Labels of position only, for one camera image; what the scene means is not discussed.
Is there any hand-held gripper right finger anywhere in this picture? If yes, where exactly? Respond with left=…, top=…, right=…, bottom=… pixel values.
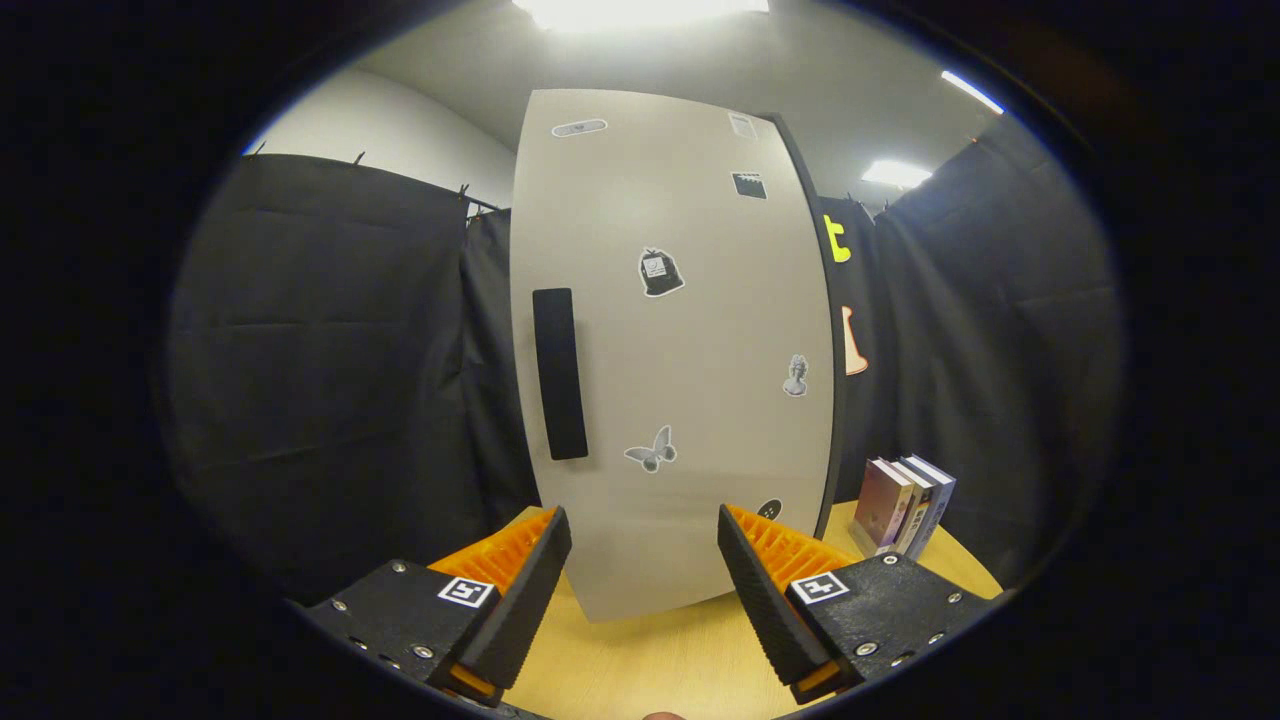
left=718, top=503, right=1001, bottom=704

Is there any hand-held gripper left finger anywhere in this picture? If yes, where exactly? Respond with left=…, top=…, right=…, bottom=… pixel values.
left=300, top=506, right=573, bottom=707

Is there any black door handle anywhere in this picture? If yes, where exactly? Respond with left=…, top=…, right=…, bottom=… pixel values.
left=532, top=287, right=590, bottom=462

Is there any pink cover book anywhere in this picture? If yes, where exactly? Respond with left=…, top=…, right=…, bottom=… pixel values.
left=852, top=458, right=916, bottom=556

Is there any white spine book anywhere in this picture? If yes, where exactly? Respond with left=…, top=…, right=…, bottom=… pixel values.
left=890, top=458, right=938, bottom=556

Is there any grey cabinet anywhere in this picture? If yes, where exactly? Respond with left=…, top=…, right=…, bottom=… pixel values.
left=510, top=88, right=849, bottom=623

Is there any black backdrop cloth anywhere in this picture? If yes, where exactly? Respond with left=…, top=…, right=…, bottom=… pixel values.
left=165, top=110, right=1126, bottom=606

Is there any small ceiling light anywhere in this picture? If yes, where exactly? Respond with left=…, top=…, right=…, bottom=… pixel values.
left=862, top=160, right=933, bottom=189

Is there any large ceiling light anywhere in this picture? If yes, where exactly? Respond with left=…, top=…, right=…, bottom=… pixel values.
left=515, top=0, right=771, bottom=31

